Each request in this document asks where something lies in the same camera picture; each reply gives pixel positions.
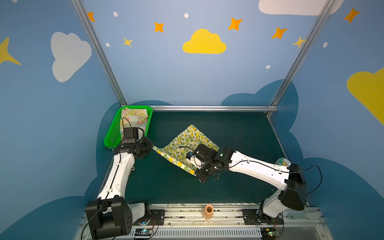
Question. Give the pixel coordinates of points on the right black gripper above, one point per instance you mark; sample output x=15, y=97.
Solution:
x=201, y=162

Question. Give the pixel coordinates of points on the lemon print skirt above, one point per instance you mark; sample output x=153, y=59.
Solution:
x=187, y=141

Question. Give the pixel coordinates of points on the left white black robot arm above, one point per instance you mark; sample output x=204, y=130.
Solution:
x=109, y=215

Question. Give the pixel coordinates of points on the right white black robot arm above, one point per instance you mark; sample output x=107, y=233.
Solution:
x=289, y=180

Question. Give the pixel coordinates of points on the green plastic basket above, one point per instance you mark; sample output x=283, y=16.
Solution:
x=113, y=136

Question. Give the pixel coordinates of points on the pink floral skirt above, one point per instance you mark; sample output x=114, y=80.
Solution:
x=133, y=118

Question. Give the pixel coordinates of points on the orange ribbed cup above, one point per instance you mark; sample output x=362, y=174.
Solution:
x=208, y=212

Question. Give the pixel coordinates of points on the round green white tin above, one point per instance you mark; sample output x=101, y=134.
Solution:
x=283, y=162

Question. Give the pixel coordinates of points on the left controller board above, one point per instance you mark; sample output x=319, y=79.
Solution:
x=145, y=233

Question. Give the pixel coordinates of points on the controller board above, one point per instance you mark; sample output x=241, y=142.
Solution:
x=145, y=233
x=269, y=234

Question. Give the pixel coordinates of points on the right controller board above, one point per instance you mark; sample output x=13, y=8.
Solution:
x=269, y=234

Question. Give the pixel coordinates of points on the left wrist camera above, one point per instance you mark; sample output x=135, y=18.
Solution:
x=131, y=135

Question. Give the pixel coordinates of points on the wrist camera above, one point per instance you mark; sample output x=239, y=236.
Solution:
x=204, y=153
x=131, y=135

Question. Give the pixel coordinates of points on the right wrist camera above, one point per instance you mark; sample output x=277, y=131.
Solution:
x=204, y=153

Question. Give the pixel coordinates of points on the rear aluminium frame rail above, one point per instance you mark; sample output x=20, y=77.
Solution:
x=215, y=108

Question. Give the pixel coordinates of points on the left side frame rail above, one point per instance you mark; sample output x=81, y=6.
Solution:
x=105, y=174

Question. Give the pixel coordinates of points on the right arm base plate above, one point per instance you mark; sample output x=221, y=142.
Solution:
x=251, y=217

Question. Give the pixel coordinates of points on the right side frame rail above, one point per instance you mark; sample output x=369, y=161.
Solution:
x=282, y=121

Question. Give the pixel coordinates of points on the front aluminium rail bed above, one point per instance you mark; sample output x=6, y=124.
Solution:
x=185, y=222

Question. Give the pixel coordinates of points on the left aluminium frame post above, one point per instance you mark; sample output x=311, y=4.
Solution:
x=88, y=26

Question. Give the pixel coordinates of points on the aluminium frame post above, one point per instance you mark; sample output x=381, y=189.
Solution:
x=88, y=26
x=304, y=49

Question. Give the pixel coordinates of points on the right aluminium frame post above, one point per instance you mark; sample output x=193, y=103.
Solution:
x=304, y=49

